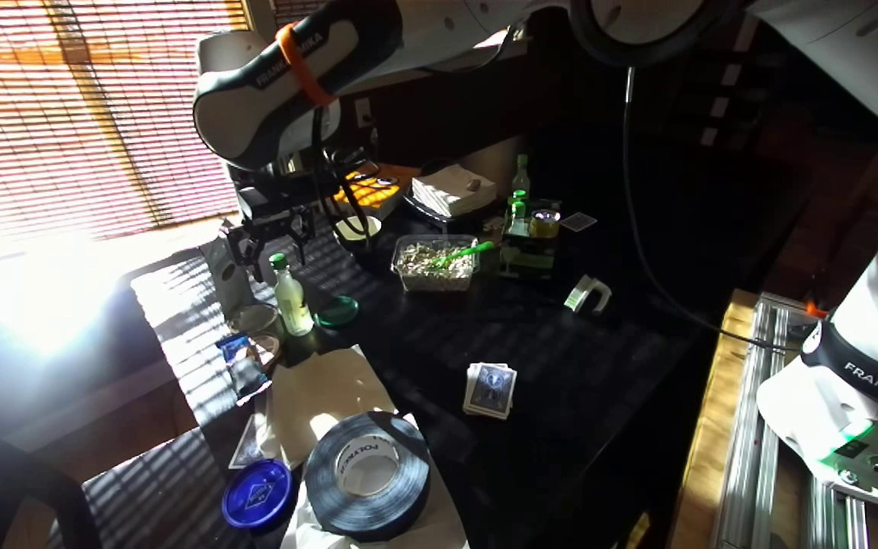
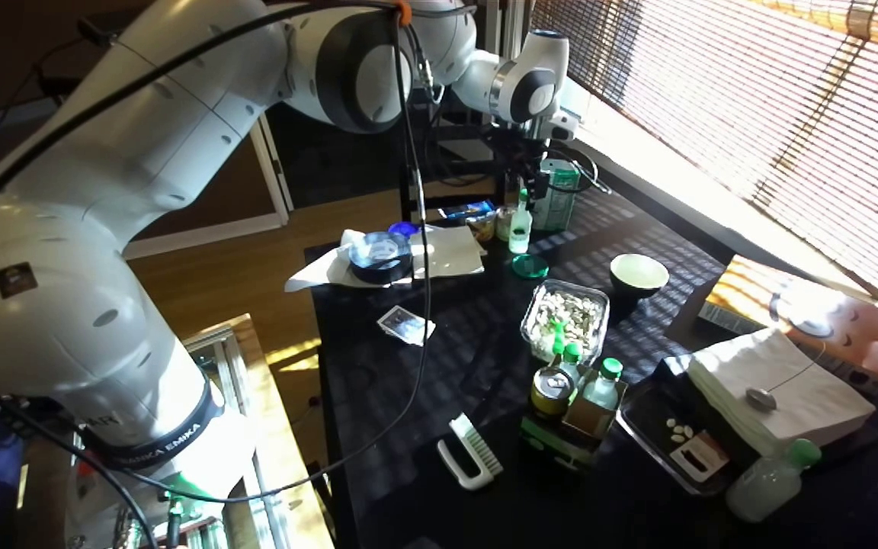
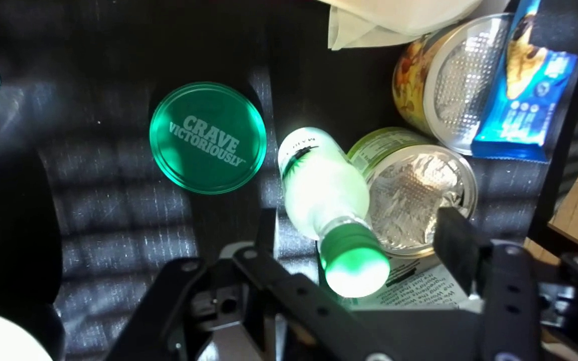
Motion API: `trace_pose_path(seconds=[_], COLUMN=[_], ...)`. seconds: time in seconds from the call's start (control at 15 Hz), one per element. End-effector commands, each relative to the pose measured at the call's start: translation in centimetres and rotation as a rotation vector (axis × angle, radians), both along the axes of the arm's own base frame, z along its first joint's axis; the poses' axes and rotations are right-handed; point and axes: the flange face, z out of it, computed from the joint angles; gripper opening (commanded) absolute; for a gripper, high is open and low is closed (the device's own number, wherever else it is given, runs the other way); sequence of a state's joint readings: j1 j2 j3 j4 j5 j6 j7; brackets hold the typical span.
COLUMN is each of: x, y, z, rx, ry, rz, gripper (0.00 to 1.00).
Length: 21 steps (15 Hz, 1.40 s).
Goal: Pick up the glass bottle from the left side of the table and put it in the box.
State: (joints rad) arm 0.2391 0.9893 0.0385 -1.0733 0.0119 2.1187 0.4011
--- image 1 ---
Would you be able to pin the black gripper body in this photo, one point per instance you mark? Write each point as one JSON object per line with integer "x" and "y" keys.
{"x": 292, "y": 199}

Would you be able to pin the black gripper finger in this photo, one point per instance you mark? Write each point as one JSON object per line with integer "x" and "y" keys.
{"x": 308, "y": 234}
{"x": 244, "y": 249}

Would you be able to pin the glass bottle with green cap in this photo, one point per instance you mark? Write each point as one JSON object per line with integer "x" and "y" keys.
{"x": 292, "y": 295}

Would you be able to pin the grey spray bottle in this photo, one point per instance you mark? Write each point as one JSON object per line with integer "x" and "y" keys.
{"x": 228, "y": 278}

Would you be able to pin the small bottle with green cap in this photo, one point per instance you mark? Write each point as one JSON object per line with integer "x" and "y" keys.
{"x": 521, "y": 212}

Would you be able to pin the clear plastic bottle green cap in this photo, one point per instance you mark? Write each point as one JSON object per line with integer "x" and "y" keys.
{"x": 522, "y": 170}

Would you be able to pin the yellow snack bag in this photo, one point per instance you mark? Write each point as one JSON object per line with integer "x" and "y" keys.
{"x": 372, "y": 189}

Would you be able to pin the green round lid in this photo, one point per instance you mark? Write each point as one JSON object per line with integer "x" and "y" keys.
{"x": 337, "y": 308}

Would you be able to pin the blue snack packet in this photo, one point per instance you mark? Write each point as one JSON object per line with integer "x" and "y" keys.
{"x": 244, "y": 364}

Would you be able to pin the clear container of seeds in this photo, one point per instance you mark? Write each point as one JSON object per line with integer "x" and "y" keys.
{"x": 433, "y": 263}

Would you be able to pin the green plastic spoon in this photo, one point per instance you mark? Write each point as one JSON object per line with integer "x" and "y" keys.
{"x": 464, "y": 255}

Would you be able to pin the brown paper sheet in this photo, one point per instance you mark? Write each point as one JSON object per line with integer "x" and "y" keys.
{"x": 326, "y": 397}

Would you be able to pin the clear plastic wrapper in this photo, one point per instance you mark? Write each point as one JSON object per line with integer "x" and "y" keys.
{"x": 253, "y": 443}

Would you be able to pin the deck of playing cards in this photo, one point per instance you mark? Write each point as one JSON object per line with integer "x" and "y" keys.
{"x": 488, "y": 389}

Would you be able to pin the gold drink can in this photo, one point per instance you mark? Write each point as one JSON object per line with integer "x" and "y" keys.
{"x": 546, "y": 219}

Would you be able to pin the grey tape roll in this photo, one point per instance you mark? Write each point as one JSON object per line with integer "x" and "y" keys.
{"x": 366, "y": 472}

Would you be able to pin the blue round lid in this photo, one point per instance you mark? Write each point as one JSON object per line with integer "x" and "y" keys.
{"x": 258, "y": 495}

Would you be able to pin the black chair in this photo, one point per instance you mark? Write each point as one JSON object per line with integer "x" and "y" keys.
{"x": 12, "y": 499}

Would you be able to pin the aluminium rail frame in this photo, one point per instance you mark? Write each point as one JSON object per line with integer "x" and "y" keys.
{"x": 763, "y": 438}

